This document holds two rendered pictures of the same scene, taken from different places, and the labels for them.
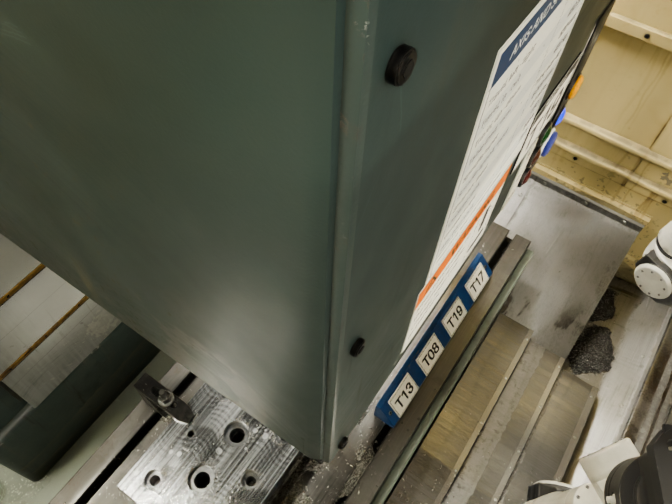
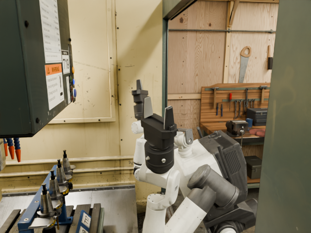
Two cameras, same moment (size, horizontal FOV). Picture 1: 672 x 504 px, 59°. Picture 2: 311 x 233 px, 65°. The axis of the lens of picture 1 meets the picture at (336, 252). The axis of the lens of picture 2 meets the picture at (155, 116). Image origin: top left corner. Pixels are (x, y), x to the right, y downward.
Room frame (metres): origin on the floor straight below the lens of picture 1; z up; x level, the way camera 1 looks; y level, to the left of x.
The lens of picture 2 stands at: (-0.39, 0.11, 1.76)
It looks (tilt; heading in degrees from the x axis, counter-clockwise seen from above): 13 degrees down; 321
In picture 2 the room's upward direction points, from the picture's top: straight up
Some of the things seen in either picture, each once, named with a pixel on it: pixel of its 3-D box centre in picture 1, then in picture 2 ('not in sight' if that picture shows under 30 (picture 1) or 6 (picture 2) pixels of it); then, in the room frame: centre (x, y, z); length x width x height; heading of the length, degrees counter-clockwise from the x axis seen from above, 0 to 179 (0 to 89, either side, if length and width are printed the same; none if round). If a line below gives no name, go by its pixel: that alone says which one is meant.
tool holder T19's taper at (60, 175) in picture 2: not in sight; (60, 173); (0.65, -0.21, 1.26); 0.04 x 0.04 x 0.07
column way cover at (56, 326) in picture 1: (74, 264); not in sight; (0.56, 0.49, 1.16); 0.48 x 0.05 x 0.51; 148
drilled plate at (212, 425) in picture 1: (220, 459); not in sight; (0.27, 0.19, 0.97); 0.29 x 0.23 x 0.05; 148
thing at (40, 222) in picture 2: not in sight; (42, 222); (0.42, -0.06, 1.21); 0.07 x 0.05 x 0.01; 58
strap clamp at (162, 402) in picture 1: (167, 403); not in sight; (0.37, 0.31, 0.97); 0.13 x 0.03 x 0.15; 58
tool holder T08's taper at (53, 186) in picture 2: not in sight; (53, 186); (0.56, -0.15, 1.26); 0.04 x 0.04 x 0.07
